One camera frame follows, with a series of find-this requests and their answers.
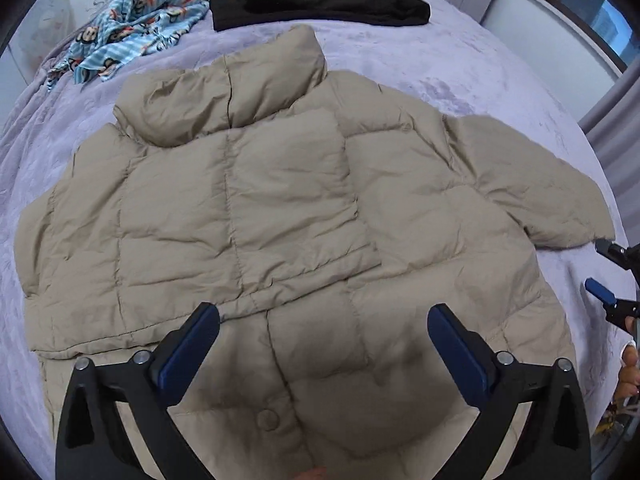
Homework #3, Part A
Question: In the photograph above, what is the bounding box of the purple embossed blanket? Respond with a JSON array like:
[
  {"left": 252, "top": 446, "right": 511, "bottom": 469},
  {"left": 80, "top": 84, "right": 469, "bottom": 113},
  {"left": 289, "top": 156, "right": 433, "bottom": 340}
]
[{"left": 0, "top": 0, "right": 632, "bottom": 441}]

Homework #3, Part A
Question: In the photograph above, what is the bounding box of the grey curtain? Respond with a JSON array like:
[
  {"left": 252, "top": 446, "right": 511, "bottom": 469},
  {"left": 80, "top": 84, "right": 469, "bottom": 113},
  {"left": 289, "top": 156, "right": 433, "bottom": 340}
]
[{"left": 579, "top": 72, "right": 640, "bottom": 243}]

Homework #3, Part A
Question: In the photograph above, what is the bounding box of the white standing fan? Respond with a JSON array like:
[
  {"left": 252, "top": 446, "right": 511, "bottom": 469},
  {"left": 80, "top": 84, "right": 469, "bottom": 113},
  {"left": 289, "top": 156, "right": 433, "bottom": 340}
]
[{"left": 19, "top": 0, "right": 77, "bottom": 67}]

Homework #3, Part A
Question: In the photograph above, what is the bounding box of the blue cartoon print cloth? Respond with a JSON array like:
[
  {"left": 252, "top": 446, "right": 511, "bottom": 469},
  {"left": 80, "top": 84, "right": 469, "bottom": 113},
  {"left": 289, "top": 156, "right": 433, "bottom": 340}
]
[{"left": 47, "top": 0, "right": 211, "bottom": 92}]

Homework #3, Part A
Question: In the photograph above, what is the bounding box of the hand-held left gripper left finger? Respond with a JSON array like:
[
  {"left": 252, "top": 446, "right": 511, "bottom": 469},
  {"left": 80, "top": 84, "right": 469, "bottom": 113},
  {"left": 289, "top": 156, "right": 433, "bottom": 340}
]
[{"left": 54, "top": 301, "right": 221, "bottom": 480}]

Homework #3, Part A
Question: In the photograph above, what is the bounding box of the person's right hand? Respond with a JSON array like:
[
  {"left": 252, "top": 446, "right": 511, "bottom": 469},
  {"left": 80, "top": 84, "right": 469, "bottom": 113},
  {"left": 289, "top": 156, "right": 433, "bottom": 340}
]
[{"left": 617, "top": 341, "right": 640, "bottom": 407}]

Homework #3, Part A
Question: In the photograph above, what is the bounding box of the dark framed window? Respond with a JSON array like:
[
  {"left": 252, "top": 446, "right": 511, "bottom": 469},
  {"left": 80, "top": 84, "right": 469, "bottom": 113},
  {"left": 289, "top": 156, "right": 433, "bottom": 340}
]
[{"left": 537, "top": 0, "right": 640, "bottom": 80}]

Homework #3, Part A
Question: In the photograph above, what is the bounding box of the beige puffer jacket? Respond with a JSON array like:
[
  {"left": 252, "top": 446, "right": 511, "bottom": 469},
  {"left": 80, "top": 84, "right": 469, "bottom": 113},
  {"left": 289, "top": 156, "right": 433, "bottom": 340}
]
[{"left": 14, "top": 24, "right": 617, "bottom": 480}]

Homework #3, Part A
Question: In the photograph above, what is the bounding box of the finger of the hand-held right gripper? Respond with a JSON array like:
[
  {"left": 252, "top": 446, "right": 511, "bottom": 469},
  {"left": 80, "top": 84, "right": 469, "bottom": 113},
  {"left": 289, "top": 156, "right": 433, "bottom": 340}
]
[
  {"left": 594, "top": 239, "right": 640, "bottom": 275},
  {"left": 584, "top": 278, "right": 640, "bottom": 329}
]

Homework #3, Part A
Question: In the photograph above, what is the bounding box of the black garment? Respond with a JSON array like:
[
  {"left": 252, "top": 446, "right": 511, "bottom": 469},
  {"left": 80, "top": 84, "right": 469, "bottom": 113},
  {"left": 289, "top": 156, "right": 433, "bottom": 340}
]
[{"left": 209, "top": 0, "right": 432, "bottom": 32}]

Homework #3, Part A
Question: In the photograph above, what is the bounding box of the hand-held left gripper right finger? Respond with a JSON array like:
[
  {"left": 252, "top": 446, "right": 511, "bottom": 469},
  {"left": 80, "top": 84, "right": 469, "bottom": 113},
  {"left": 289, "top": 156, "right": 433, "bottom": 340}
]
[{"left": 426, "top": 303, "right": 594, "bottom": 480}]

